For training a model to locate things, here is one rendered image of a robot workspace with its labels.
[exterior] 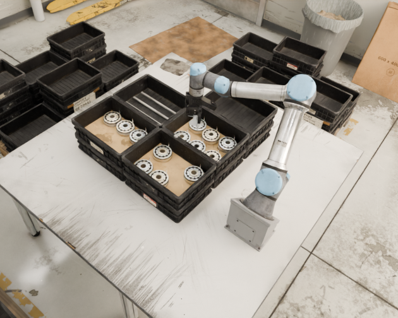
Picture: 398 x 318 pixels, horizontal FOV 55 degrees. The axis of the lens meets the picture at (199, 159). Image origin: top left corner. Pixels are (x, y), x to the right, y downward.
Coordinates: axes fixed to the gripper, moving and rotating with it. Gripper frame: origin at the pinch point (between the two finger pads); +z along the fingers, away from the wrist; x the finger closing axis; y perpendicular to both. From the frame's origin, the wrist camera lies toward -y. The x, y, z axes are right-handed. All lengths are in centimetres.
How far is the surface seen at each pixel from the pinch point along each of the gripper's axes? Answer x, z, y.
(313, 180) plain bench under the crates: 15, 31, -68
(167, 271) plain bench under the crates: 66, 34, 19
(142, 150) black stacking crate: 5.5, 13.1, 29.8
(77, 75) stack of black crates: -116, 44, 83
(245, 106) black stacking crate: -34, 15, -35
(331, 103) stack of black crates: -77, 47, -118
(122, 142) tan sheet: -5.6, 16.9, 41.1
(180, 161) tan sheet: 10.2, 17.8, 9.6
